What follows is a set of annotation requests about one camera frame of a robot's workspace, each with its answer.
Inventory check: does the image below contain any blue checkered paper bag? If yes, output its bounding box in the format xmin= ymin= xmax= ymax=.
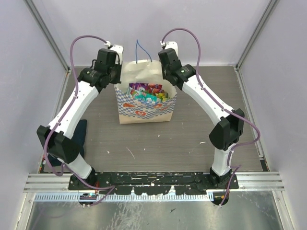
xmin=113 ymin=39 xmax=177 ymax=125

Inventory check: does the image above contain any dark navy cloth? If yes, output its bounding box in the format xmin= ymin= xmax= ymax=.
xmin=48 ymin=119 xmax=87 ymax=167

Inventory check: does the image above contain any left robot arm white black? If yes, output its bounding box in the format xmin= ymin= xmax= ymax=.
xmin=37 ymin=45 xmax=123 ymax=179

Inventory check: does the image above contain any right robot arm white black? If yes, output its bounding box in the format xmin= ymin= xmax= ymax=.
xmin=158 ymin=47 xmax=245 ymax=186

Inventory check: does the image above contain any purple snack packet in bag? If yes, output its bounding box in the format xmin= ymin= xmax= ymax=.
xmin=129 ymin=82 xmax=148 ymax=92

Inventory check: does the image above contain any teal white snack packet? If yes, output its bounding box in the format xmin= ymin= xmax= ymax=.
xmin=134 ymin=92 xmax=157 ymax=102

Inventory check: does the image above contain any green snack packet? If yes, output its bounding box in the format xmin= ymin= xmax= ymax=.
xmin=154 ymin=92 xmax=169 ymax=102

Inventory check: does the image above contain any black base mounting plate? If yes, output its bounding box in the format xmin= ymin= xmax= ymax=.
xmin=68 ymin=171 xmax=239 ymax=196

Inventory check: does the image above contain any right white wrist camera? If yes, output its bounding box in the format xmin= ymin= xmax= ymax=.
xmin=164 ymin=41 xmax=178 ymax=55

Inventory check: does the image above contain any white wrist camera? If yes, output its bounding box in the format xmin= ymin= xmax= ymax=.
xmin=109 ymin=45 xmax=124 ymax=65
xmin=164 ymin=41 xmax=178 ymax=55

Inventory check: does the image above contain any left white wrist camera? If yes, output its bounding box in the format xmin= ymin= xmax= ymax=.
xmin=109 ymin=45 xmax=124 ymax=65

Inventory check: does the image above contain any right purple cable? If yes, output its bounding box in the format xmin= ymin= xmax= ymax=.
xmin=159 ymin=27 xmax=261 ymax=207

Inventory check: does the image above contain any purple cable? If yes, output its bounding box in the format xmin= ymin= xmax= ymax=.
xmin=43 ymin=35 xmax=116 ymax=207
xmin=159 ymin=27 xmax=261 ymax=207

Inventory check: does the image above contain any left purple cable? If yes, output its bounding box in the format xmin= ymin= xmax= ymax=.
xmin=43 ymin=35 xmax=116 ymax=207

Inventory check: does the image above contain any white slotted cable duct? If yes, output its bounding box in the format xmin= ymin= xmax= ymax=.
xmin=34 ymin=192 xmax=214 ymax=202

